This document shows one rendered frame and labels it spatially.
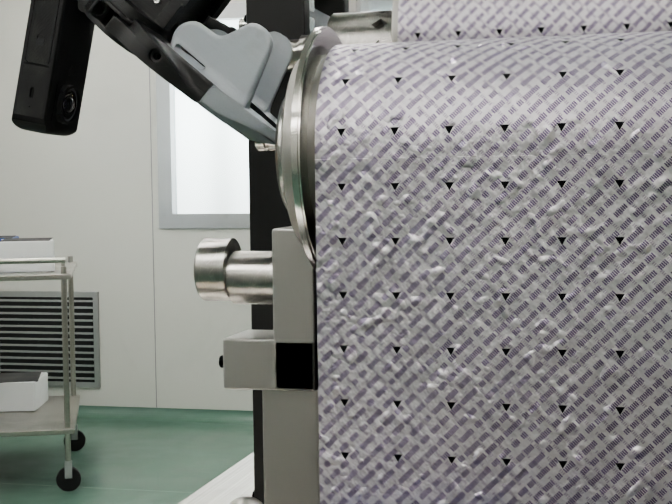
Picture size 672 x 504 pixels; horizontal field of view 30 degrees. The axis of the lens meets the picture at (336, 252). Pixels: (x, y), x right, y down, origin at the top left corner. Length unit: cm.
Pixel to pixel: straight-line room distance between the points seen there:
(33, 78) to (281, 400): 25
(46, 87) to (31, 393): 491
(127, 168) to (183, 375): 114
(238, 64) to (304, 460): 25
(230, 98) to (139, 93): 602
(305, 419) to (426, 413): 12
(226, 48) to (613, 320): 28
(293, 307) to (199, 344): 592
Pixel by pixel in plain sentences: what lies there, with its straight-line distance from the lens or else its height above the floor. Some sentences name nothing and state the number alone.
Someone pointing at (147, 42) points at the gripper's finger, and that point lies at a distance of 76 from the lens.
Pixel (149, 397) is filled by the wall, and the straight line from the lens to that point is 683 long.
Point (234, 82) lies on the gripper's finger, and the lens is 76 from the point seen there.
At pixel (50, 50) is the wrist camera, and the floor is 132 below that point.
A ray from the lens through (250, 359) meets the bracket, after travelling 78.
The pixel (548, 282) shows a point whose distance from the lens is 66.
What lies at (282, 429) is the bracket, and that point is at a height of 108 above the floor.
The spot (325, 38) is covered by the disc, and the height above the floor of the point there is 132.
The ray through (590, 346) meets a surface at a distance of 67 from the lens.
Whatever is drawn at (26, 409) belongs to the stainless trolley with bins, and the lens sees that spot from 571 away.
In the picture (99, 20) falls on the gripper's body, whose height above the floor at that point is 133.
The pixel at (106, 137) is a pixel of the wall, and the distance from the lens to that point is 683.
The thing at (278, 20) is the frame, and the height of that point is 137.
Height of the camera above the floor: 123
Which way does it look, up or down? 3 degrees down
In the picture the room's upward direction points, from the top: 1 degrees counter-clockwise
